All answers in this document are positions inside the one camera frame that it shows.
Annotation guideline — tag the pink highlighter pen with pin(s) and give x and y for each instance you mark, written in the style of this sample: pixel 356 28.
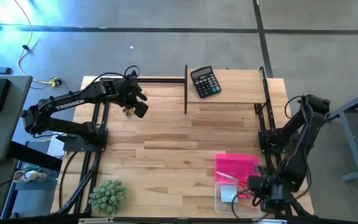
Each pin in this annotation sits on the pink highlighter pen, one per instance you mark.
pixel 244 196

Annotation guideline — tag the blue sticky note pad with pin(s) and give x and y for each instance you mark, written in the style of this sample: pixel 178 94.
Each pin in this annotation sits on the blue sticky note pad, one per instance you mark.
pixel 228 194

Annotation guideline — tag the wooden riser shelf black legs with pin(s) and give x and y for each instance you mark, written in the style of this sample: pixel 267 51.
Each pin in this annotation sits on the wooden riser shelf black legs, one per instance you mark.
pixel 241 87

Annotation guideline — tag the yellow green crayon box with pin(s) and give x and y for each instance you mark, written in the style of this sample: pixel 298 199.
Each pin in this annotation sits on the yellow green crayon box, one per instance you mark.
pixel 128 112

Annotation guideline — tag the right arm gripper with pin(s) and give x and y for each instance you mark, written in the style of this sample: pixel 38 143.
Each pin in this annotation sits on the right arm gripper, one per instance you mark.
pixel 278 205

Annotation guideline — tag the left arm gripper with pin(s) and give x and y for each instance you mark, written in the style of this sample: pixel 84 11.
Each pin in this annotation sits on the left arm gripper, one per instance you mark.
pixel 127 91

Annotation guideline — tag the grey desk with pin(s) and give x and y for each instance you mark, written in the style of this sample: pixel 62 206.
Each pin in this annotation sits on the grey desk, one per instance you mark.
pixel 2 130

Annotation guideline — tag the black angled beam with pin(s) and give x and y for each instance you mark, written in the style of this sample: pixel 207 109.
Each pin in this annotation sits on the black angled beam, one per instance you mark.
pixel 33 155

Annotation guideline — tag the black desk calculator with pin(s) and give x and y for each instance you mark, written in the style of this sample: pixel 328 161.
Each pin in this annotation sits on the black desk calculator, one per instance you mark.
pixel 205 82

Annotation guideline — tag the silver metal bracket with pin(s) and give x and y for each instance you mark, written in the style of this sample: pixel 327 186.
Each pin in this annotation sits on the silver metal bracket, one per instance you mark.
pixel 269 221
pixel 95 220

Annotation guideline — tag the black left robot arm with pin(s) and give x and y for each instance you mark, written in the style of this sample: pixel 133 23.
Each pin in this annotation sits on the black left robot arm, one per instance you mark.
pixel 73 104

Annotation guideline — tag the blue grey storage cart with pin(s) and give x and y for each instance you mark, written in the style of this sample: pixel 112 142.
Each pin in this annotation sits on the blue grey storage cart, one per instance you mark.
pixel 33 202

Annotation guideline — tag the black aluminium table frame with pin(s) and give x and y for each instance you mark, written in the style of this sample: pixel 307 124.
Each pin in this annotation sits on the black aluminium table frame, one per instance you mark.
pixel 166 80

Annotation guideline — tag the clear pencil case pink lid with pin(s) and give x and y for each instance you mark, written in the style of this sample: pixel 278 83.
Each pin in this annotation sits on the clear pencil case pink lid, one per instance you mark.
pixel 228 161

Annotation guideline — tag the yellow black plug connector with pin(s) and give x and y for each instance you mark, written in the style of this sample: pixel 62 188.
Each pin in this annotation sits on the yellow black plug connector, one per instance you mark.
pixel 54 83

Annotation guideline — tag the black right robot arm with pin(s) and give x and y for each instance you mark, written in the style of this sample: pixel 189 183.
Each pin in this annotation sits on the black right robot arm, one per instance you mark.
pixel 300 155

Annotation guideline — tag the green artificial plant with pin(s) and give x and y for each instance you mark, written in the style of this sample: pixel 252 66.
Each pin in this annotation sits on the green artificial plant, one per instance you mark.
pixel 108 196

